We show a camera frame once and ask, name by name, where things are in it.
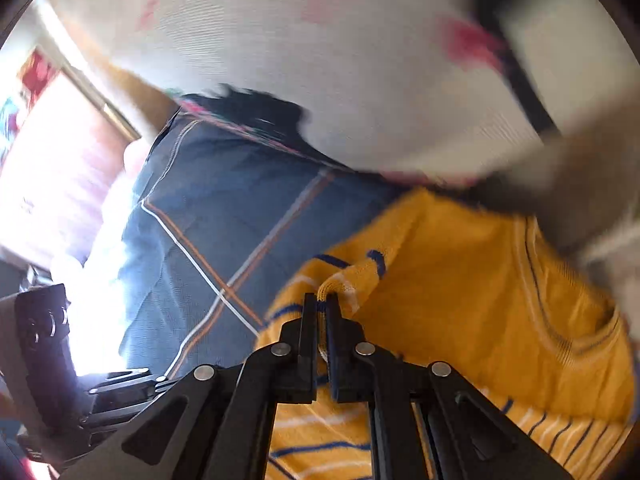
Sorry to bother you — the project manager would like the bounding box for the yellow striped shirt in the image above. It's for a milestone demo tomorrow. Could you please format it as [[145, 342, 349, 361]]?
[[255, 187, 636, 480]]

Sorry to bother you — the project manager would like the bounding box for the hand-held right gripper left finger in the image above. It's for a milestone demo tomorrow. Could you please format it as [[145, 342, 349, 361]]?
[[59, 292, 319, 480]]

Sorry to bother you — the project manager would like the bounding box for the white pink-printed cloth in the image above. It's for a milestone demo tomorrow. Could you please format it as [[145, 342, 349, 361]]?
[[57, 0, 546, 186]]

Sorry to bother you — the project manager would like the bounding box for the blue plaid cloth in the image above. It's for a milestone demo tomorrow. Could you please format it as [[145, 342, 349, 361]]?
[[117, 110, 406, 378]]

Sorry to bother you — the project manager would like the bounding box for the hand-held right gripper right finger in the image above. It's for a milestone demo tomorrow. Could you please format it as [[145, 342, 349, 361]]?
[[325, 294, 576, 480]]

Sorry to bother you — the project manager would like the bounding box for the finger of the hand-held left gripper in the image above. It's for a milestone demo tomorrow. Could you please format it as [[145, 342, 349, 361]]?
[[82, 367, 173, 428]]

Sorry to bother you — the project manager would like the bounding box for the dark floral cloth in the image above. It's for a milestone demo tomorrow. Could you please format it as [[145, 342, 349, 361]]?
[[172, 87, 351, 168]]

